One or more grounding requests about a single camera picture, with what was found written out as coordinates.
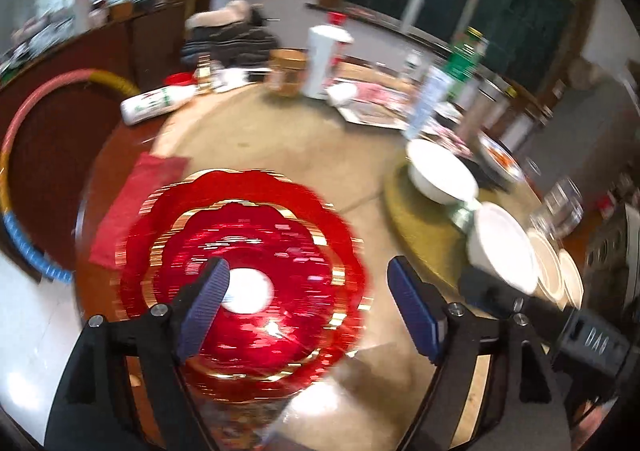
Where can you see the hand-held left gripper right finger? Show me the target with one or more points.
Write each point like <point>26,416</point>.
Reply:
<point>415,316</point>

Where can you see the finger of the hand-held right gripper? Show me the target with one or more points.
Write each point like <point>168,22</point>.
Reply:
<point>492,291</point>

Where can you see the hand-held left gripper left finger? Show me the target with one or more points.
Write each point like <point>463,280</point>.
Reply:
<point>205,311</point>

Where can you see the white disposable bowl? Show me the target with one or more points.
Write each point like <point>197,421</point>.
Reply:
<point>505,251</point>
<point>440,176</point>

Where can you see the red scalloped plate gold rim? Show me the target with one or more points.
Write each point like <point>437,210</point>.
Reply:
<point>280,241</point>

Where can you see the silver metal disc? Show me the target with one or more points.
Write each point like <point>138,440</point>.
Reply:
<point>462,217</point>

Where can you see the round gold turntable mat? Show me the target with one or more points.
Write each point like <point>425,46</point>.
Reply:
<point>420,231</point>

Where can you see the clear glass pitcher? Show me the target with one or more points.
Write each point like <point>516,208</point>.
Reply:
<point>560,211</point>

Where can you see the blue patterned plate with food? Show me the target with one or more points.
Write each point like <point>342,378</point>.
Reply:
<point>500,158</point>

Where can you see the steel thermos flask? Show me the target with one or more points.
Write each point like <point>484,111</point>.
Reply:
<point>492,101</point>

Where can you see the white tube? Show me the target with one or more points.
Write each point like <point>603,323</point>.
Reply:
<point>430,98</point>

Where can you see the old book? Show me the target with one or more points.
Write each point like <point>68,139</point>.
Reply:
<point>380,106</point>

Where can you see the white bottle green print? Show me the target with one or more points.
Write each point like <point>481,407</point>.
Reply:
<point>155,103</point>

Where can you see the green plastic bottle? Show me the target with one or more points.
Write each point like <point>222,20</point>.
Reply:
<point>465,63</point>

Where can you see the red round lid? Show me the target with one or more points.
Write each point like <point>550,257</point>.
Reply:
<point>177,79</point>

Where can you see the small golden glass bottle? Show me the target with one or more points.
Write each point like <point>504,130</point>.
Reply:
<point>202,76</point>

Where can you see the brown jar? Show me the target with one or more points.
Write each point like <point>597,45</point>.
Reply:
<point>287,73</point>

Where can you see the multicoloured hula hoop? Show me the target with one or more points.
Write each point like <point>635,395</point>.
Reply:
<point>107,77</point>

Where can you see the white liquor bottle red cap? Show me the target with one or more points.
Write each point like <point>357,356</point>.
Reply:
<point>322,66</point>

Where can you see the dark wooden cabinet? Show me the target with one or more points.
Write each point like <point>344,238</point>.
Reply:
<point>150,46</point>

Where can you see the pile of dark clothes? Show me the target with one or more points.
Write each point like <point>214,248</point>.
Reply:
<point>230,38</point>

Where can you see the wooden framed window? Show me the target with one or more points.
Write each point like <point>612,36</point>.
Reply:
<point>525,6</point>

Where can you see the white slim bottle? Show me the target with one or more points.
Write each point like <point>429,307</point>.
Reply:
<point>412,13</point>

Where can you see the white cylinder container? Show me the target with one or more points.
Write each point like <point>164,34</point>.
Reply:
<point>82,3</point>

